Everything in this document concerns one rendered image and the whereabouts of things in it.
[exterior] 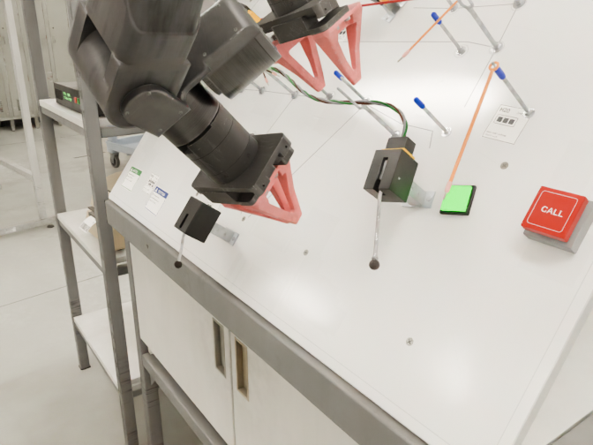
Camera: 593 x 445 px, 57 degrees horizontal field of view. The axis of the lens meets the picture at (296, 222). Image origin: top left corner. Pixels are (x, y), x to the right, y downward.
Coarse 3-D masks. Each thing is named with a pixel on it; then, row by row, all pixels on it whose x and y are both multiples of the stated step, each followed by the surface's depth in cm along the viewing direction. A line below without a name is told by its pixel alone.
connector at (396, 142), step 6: (390, 138) 71; (396, 138) 70; (402, 138) 70; (408, 138) 69; (390, 144) 71; (396, 144) 70; (402, 144) 69; (408, 144) 69; (414, 144) 70; (408, 150) 69
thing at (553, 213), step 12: (540, 192) 59; (552, 192) 58; (564, 192) 57; (540, 204) 58; (552, 204) 58; (564, 204) 57; (576, 204) 56; (528, 216) 59; (540, 216) 58; (552, 216) 57; (564, 216) 56; (576, 216) 56; (528, 228) 58; (540, 228) 57; (552, 228) 56; (564, 228) 56; (564, 240) 56
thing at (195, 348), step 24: (144, 264) 140; (144, 288) 144; (168, 288) 128; (144, 312) 148; (168, 312) 132; (192, 312) 118; (144, 336) 153; (168, 336) 136; (192, 336) 121; (216, 336) 111; (168, 360) 139; (192, 360) 124; (216, 360) 113; (192, 384) 128; (216, 384) 115; (216, 408) 118
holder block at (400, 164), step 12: (384, 156) 69; (396, 156) 68; (408, 156) 68; (372, 168) 70; (396, 168) 67; (408, 168) 69; (372, 180) 69; (384, 180) 67; (396, 180) 67; (408, 180) 69; (372, 192) 69; (384, 192) 68; (396, 192) 67; (408, 192) 69
